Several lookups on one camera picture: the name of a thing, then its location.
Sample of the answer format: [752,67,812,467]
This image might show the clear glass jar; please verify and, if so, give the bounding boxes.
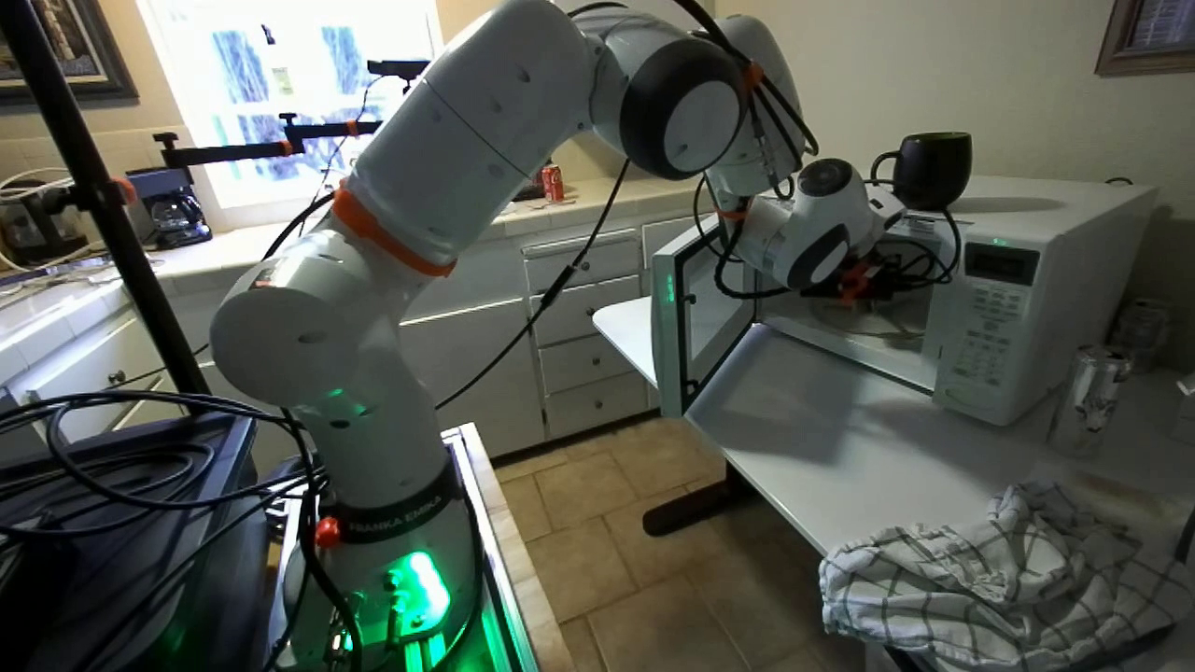
[1107,294,1174,377]

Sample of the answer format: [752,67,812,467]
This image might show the black cable bundle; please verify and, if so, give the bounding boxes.
[0,388,329,672]

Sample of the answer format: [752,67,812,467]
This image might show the white microwave door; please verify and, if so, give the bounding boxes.
[644,221,765,421]

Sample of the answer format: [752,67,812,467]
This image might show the black mug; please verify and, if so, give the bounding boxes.
[866,128,978,216]

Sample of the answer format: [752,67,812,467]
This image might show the robot stand with green light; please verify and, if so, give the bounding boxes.
[263,421,552,672]

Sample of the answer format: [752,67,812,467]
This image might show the dark framed wall picture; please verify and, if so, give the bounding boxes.
[0,0,141,108]

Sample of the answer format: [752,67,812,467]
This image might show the white checkered dish towel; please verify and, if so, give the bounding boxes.
[812,477,1195,672]

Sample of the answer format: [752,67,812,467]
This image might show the white microwave oven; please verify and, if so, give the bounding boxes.
[741,170,1163,434]

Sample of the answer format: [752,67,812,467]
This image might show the small red container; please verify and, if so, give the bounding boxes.
[536,160,572,210]

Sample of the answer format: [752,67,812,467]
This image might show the white kitchen cabinets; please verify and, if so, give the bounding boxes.
[0,170,703,463]

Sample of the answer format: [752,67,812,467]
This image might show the black equipment box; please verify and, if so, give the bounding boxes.
[0,407,271,672]

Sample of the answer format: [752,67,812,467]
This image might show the black camera stand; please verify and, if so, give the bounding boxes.
[0,0,433,404]

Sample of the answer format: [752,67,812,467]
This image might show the framed building picture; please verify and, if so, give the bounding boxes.
[1094,0,1195,78]

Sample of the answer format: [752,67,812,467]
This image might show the bright window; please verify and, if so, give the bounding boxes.
[133,0,445,229]

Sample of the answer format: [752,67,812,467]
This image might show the dark countertop appliance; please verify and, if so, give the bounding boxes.
[0,170,80,268]

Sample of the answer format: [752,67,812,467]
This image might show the black table base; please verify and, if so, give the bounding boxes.
[639,474,765,540]

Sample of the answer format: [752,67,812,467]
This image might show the silver shaker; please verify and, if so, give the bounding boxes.
[1049,343,1121,459]

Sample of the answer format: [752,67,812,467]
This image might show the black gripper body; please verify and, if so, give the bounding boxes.
[833,231,953,307]

